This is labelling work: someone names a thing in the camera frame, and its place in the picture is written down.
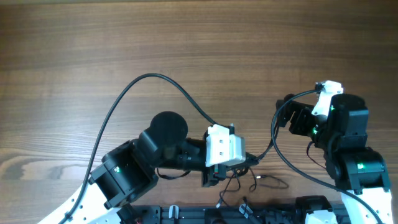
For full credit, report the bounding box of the black left camera cable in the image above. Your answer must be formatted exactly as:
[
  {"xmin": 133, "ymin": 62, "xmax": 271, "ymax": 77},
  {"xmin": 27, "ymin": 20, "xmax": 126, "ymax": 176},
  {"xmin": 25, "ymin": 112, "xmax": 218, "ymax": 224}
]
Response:
[{"xmin": 57, "ymin": 73, "xmax": 218, "ymax": 224}]

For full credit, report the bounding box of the black camera cable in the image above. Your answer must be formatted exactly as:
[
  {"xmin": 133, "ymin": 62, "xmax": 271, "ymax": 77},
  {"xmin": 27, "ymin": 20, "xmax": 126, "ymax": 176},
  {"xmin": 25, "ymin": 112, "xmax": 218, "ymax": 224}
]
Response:
[
  {"xmin": 270, "ymin": 83, "xmax": 385, "ymax": 224},
  {"xmin": 57, "ymin": 73, "xmax": 218, "ymax": 224}
]

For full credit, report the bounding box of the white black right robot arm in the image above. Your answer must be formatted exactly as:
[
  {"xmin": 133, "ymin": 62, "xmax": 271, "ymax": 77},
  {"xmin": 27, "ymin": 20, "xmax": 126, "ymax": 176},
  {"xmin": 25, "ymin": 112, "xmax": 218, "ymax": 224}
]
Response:
[{"xmin": 272, "ymin": 93, "xmax": 393, "ymax": 223}]

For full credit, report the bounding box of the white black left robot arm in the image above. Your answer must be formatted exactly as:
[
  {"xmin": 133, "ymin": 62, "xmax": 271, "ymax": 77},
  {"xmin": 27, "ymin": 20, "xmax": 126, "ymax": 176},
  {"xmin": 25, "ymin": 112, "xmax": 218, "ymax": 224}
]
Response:
[{"xmin": 41, "ymin": 111, "xmax": 246, "ymax": 223}]

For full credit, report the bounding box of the black right camera cable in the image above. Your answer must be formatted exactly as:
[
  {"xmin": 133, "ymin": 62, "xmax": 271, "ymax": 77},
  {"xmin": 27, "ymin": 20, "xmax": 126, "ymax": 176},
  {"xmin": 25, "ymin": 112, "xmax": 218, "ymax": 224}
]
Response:
[{"xmin": 270, "ymin": 83, "xmax": 385, "ymax": 224}]

